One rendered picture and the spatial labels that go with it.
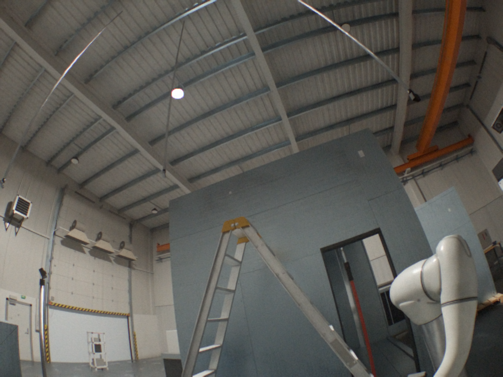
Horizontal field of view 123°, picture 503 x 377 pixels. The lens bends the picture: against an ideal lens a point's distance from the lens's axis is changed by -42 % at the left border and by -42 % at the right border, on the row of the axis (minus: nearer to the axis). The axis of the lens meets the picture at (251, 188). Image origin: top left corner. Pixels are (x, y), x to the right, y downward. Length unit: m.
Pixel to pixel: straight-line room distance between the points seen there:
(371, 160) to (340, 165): 0.34
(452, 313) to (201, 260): 2.28
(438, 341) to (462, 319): 0.19
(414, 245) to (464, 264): 1.62
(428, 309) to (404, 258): 1.47
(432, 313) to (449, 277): 0.16
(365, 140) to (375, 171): 0.40
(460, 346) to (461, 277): 0.16
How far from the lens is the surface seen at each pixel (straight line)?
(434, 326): 0.78
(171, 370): 6.29
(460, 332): 0.64
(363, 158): 2.50
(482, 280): 6.33
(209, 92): 7.91
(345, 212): 2.23
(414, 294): 0.72
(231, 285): 1.86
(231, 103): 8.08
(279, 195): 2.38
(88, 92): 8.01
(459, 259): 0.64
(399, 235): 2.22
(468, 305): 0.63
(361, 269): 5.62
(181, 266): 2.65
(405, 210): 2.31
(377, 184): 2.36
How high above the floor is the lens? 1.64
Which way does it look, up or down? 32 degrees up
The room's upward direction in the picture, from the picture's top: 12 degrees counter-clockwise
